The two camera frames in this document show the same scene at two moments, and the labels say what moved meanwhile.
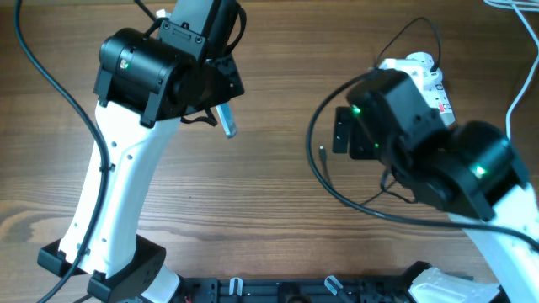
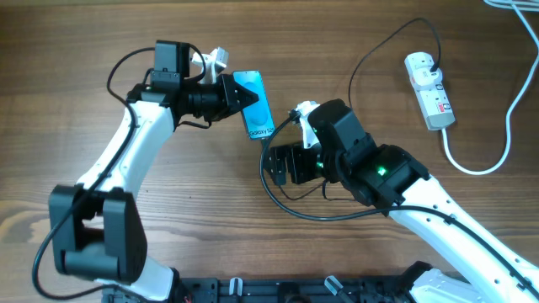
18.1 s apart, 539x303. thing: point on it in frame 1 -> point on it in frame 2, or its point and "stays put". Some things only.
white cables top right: [516, 5] stays put
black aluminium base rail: [357, 289] stays put
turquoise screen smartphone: [226, 117] -> [258, 117]
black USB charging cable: [393, 180] -> [302, 197]
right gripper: [358, 146] -> [297, 154]
